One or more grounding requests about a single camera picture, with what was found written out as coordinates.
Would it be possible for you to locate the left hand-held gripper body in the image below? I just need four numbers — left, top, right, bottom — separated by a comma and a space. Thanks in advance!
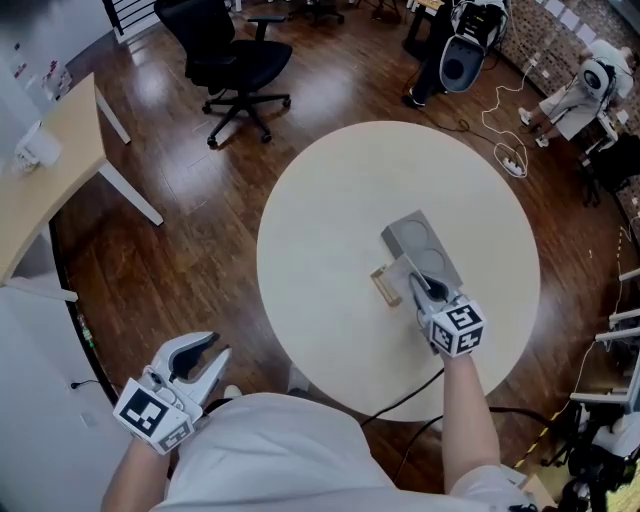
112, 362, 209, 456

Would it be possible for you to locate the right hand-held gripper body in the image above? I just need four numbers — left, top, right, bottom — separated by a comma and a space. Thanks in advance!
415, 293, 488, 359

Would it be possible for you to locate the grey card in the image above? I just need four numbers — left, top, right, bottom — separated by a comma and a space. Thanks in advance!
389, 251, 432, 299

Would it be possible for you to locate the wooden card holder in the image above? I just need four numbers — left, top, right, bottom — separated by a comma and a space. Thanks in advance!
370, 266, 404, 308

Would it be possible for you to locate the person's right forearm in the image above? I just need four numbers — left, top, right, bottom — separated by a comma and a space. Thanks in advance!
441, 351, 504, 496

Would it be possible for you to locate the person's left forearm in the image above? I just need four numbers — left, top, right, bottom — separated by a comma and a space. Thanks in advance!
101, 438, 175, 512

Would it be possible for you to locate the grey box with round recesses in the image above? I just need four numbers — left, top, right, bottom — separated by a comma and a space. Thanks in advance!
380, 209, 464, 295

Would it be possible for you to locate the person's white shirt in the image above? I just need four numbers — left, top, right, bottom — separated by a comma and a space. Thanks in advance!
163, 392, 540, 512

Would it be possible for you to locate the black yellow hazard tape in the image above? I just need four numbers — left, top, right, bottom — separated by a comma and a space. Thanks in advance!
512, 409, 564, 470

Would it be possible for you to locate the white metal rack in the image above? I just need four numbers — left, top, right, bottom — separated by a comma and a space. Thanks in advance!
569, 267, 640, 416

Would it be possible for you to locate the light wooden desk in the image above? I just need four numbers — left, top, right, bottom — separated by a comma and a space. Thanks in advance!
0, 72, 165, 304

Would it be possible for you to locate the white device on desk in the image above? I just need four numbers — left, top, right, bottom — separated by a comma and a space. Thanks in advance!
13, 119, 63, 174

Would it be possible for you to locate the black office chair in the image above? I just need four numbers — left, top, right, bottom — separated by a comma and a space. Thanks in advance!
153, 0, 294, 148

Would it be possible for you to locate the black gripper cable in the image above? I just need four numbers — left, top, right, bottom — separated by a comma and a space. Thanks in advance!
359, 367, 446, 429

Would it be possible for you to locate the black floor cable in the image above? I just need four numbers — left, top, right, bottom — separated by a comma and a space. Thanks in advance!
402, 74, 506, 151

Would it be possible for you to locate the white cable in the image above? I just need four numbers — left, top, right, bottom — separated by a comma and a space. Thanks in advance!
480, 57, 539, 174

